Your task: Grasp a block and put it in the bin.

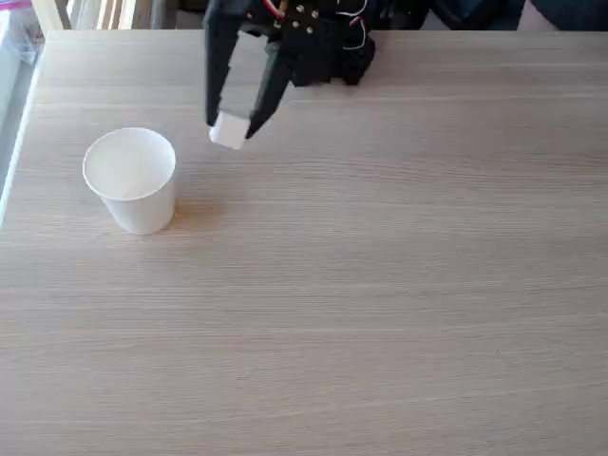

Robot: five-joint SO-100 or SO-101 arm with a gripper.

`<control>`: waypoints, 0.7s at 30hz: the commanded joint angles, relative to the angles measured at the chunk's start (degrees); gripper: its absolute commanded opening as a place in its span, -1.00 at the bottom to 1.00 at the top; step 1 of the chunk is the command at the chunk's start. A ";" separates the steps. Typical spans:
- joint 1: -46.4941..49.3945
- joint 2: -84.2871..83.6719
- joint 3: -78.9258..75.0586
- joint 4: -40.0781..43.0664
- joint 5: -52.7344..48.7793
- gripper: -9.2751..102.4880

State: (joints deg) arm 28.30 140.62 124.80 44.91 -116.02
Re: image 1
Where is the white cube block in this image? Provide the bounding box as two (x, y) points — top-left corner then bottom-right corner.
(208, 111), (249, 151)

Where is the light wooden chair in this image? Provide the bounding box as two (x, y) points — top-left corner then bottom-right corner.
(32, 0), (178, 31)

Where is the white paper cup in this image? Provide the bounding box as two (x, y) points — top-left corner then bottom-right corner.
(82, 126), (178, 236)

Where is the person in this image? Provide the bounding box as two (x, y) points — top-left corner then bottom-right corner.
(422, 0), (608, 32)

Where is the clear plastic bag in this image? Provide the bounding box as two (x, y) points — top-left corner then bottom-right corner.
(0, 0), (45, 66)

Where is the red and white wire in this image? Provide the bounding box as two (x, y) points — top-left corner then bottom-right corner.
(335, 0), (371, 51)

